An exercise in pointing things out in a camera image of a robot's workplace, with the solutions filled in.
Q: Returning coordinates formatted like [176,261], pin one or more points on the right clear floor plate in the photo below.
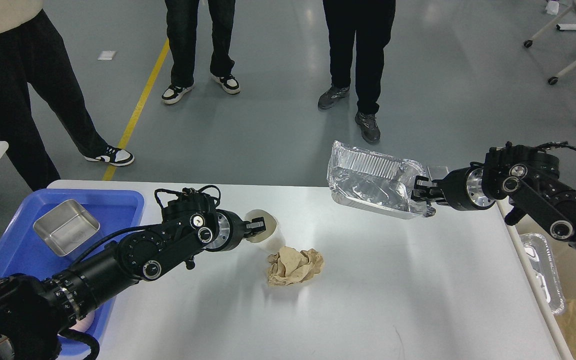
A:
[437,172]

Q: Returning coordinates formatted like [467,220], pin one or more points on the person in black trousers left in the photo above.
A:
[33,54]

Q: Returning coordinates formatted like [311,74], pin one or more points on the aluminium foil tray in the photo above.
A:
[375,182]

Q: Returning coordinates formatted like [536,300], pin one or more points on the small steel rectangular tray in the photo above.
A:
[66,228]

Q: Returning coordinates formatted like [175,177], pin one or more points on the pink ribbed mug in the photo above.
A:
[82,325]

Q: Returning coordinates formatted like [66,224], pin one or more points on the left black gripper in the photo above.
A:
[232,229]

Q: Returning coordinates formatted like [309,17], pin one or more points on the white paper on floor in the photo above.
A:
[107,55]

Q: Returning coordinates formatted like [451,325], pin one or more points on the blue plastic tray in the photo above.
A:
[23,251]

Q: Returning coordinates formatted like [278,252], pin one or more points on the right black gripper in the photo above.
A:
[461,189]

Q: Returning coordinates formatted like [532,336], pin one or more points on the white paper cup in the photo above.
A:
[271,240]

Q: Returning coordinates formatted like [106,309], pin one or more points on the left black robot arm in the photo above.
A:
[36,314]

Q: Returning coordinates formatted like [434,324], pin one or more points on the white plastic bin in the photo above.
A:
[565,261]

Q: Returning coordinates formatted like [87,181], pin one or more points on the person with grey sneakers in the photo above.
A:
[358,33]

